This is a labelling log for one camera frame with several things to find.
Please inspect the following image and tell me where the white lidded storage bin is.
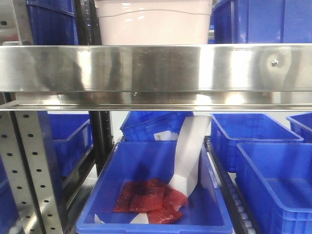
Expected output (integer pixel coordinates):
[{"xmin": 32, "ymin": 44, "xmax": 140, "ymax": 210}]
[{"xmin": 95, "ymin": 0, "xmax": 212, "ymax": 45}]

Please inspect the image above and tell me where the blue bin rear centre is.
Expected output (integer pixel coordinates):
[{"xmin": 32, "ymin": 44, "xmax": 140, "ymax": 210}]
[{"xmin": 120, "ymin": 111, "xmax": 194, "ymax": 141}]

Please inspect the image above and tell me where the blue bin right rear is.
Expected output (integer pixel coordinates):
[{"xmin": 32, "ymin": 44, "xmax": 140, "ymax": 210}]
[{"xmin": 210, "ymin": 113, "xmax": 304, "ymax": 173}]

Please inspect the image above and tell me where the blue bin with red packets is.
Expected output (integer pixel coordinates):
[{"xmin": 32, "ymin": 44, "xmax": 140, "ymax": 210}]
[{"xmin": 76, "ymin": 141, "xmax": 233, "ymax": 234}]

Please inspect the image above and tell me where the blue bin lower left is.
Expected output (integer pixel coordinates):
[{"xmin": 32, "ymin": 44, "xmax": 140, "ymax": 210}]
[{"xmin": 47, "ymin": 113, "xmax": 94, "ymax": 178}]

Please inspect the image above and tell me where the blue bin upper right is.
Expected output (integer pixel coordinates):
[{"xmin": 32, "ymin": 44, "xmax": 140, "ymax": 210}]
[{"xmin": 213, "ymin": 0, "xmax": 312, "ymax": 43}]

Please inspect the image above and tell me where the stainless steel shelf beam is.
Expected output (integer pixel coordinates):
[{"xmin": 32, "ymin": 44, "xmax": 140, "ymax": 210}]
[{"xmin": 0, "ymin": 44, "xmax": 312, "ymax": 112}]

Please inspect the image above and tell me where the blue bin right front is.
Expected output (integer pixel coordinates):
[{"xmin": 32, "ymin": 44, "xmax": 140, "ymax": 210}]
[{"xmin": 236, "ymin": 143, "xmax": 312, "ymax": 234}]

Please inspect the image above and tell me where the perforated steel shelf upright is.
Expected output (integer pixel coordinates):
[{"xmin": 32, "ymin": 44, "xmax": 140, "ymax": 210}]
[{"xmin": 0, "ymin": 111, "xmax": 68, "ymax": 234}]

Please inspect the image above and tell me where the blue bin upper left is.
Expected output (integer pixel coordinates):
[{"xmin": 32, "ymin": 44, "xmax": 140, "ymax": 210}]
[{"xmin": 25, "ymin": 0, "xmax": 78, "ymax": 45}]

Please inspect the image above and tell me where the red mesh packet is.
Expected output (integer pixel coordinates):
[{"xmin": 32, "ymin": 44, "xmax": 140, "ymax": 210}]
[{"xmin": 113, "ymin": 178, "xmax": 188, "ymax": 224}]

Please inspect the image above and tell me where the white roller conveyor track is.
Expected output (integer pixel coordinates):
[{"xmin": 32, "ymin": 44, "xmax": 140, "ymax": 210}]
[{"xmin": 205, "ymin": 136, "xmax": 256, "ymax": 234}]

